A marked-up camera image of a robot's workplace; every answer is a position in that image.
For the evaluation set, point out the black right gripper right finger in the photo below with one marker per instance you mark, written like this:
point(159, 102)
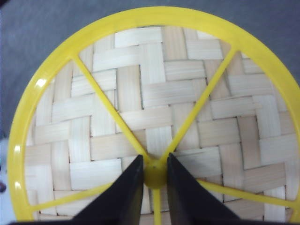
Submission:
point(190, 203)

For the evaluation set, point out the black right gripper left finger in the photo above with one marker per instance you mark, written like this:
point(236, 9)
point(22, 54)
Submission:
point(121, 203)

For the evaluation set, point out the yellow woven steamer lid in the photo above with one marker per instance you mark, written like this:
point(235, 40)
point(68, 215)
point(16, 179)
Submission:
point(153, 81)

